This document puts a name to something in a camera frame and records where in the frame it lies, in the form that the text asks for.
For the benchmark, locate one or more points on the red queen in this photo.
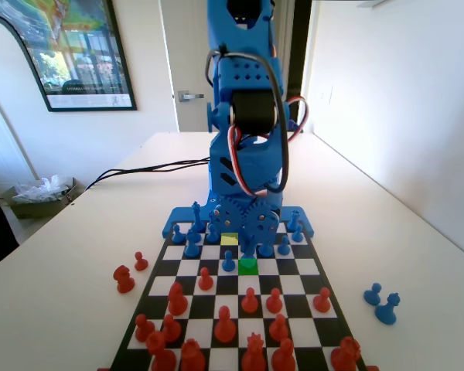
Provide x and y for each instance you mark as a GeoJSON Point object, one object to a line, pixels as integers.
{"type": "Point", "coordinates": [254, 355]}

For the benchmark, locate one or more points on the black framed poster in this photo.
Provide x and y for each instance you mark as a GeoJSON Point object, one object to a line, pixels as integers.
{"type": "Point", "coordinates": [93, 58]}

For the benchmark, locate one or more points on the red rook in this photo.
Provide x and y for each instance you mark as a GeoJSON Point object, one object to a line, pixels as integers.
{"type": "Point", "coordinates": [345, 355]}

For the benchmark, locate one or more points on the black and white chessboard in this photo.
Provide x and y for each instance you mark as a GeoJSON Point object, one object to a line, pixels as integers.
{"type": "Point", "coordinates": [288, 266]}

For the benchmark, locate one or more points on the small blue printed part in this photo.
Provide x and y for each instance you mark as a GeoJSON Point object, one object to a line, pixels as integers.
{"type": "Point", "coordinates": [297, 126]}

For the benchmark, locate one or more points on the blue queen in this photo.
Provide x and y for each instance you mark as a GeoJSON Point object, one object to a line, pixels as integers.
{"type": "Point", "coordinates": [211, 221]}

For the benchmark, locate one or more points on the white wall switch plate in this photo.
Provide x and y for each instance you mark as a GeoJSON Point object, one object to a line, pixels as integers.
{"type": "Point", "coordinates": [327, 97]}

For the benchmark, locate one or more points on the blue 3D-printed robot arm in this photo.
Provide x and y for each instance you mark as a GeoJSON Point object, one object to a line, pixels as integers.
{"type": "Point", "coordinates": [247, 73]}

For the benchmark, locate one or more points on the blue king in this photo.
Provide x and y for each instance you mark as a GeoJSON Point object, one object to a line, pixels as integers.
{"type": "Point", "coordinates": [196, 218]}

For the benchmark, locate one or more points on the blue rook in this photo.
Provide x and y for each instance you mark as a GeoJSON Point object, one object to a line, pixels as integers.
{"type": "Point", "coordinates": [293, 221]}

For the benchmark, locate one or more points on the red knight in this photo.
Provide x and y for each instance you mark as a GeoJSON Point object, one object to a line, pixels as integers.
{"type": "Point", "coordinates": [160, 353]}

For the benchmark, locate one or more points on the cardboard box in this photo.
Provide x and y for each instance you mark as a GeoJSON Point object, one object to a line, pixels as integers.
{"type": "Point", "coordinates": [27, 208]}

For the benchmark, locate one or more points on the captured red pawn, larger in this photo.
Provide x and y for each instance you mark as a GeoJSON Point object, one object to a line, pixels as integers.
{"type": "Point", "coordinates": [123, 280]}

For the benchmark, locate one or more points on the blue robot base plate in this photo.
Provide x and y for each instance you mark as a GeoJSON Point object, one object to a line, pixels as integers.
{"type": "Point", "coordinates": [178, 216]}

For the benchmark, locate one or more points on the blue geared gripper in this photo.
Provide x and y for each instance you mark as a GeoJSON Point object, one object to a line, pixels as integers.
{"type": "Point", "coordinates": [243, 216]}

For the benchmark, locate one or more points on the clear plastic wrap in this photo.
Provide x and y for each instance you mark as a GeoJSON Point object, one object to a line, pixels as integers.
{"type": "Point", "coordinates": [42, 189]}

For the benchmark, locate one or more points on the red king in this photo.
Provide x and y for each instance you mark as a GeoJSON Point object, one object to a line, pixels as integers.
{"type": "Point", "coordinates": [192, 357]}

